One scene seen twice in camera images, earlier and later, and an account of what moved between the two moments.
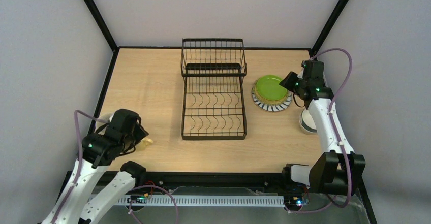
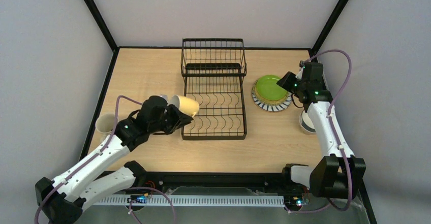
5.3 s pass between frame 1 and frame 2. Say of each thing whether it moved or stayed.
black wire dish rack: stayed
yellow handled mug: moved
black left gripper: moved
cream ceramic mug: stayed
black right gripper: stayed
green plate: stayed
